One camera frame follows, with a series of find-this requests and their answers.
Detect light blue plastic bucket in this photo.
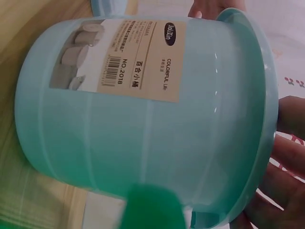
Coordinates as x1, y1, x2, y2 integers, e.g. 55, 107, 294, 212
14, 7, 280, 229

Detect person's left hand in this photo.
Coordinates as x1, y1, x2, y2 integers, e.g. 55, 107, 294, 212
187, 0, 230, 19

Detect light blue plastic container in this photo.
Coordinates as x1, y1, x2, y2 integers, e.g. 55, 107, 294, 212
90, 0, 130, 16

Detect green plastic object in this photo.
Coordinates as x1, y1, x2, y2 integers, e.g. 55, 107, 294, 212
125, 183, 193, 229

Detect person's right hand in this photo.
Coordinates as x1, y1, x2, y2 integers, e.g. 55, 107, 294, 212
234, 95, 305, 229

